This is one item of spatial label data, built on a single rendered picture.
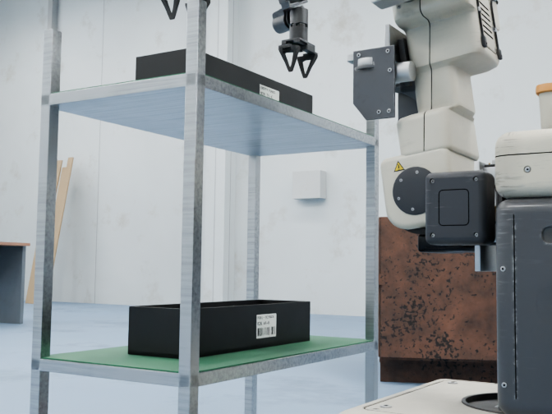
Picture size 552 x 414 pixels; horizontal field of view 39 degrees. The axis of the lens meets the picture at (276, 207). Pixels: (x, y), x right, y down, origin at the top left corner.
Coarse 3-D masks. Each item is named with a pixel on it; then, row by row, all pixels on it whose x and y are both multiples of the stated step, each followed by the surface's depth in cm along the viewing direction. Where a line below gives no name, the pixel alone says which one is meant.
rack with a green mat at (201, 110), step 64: (192, 0) 157; (192, 64) 156; (192, 128) 154; (256, 128) 203; (320, 128) 201; (192, 192) 153; (256, 192) 250; (192, 256) 152; (256, 256) 249; (192, 320) 151; (192, 384) 151; (256, 384) 247
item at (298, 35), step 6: (294, 24) 235; (300, 24) 234; (294, 30) 235; (300, 30) 234; (306, 30) 236; (294, 36) 234; (300, 36) 234; (306, 36) 236; (282, 42) 234; (294, 42) 232; (300, 42) 233; (306, 42) 235; (300, 48) 236
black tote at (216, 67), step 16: (144, 64) 186; (160, 64) 183; (176, 64) 180; (208, 64) 183; (224, 64) 189; (224, 80) 189; (240, 80) 195; (256, 80) 201; (272, 80) 208; (272, 96) 207; (288, 96) 215; (304, 96) 222
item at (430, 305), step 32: (384, 224) 377; (384, 256) 376; (416, 256) 374; (448, 256) 372; (384, 288) 374; (416, 288) 372; (448, 288) 370; (480, 288) 369; (384, 320) 373; (416, 320) 371; (448, 320) 369; (480, 320) 367; (384, 352) 372; (416, 352) 370; (448, 352) 368; (480, 352) 366
